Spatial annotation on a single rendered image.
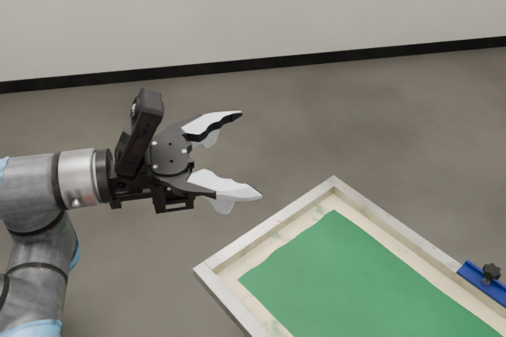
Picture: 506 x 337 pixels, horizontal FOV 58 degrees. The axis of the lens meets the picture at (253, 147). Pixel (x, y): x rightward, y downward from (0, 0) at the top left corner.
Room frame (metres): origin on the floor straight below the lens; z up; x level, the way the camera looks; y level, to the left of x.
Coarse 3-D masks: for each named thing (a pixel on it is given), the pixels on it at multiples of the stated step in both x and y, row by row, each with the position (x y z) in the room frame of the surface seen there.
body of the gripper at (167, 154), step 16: (160, 144) 0.45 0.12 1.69; (176, 144) 0.45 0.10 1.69; (96, 160) 0.42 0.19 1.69; (112, 160) 0.44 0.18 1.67; (144, 160) 0.42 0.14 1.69; (160, 160) 0.43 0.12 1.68; (176, 160) 0.43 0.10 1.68; (192, 160) 0.43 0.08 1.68; (96, 176) 0.40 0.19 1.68; (112, 176) 0.42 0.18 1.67; (128, 176) 0.42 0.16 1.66; (144, 176) 0.42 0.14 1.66; (160, 176) 0.41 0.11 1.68; (112, 192) 0.41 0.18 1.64; (128, 192) 0.42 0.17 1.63; (144, 192) 0.42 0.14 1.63; (160, 192) 0.41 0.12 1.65; (112, 208) 0.42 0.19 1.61; (160, 208) 0.41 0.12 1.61; (176, 208) 0.42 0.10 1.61; (192, 208) 0.42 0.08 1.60
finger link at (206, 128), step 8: (216, 112) 0.52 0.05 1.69; (224, 112) 0.52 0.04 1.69; (232, 112) 0.52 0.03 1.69; (240, 112) 0.53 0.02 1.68; (200, 120) 0.50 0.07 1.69; (208, 120) 0.50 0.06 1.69; (216, 120) 0.51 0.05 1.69; (224, 120) 0.52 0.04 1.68; (232, 120) 0.52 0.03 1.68; (184, 128) 0.49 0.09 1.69; (192, 128) 0.49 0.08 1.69; (200, 128) 0.49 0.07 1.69; (208, 128) 0.49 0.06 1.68; (216, 128) 0.50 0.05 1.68; (192, 136) 0.48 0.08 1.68; (200, 136) 0.48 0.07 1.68; (208, 136) 0.51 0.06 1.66; (216, 136) 0.52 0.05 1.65; (192, 144) 0.49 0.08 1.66; (208, 144) 0.51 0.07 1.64
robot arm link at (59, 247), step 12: (60, 216) 0.40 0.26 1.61; (48, 228) 0.38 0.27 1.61; (60, 228) 0.40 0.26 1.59; (72, 228) 0.42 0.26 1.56; (24, 240) 0.37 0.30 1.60; (36, 240) 0.37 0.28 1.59; (48, 240) 0.38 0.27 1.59; (60, 240) 0.39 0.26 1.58; (72, 240) 0.41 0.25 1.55; (12, 252) 0.36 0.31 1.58; (24, 252) 0.36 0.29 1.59; (36, 252) 0.36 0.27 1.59; (48, 252) 0.36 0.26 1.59; (60, 252) 0.37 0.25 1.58; (72, 252) 0.40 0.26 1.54; (12, 264) 0.34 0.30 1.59; (60, 264) 0.35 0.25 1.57; (72, 264) 0.39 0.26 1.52
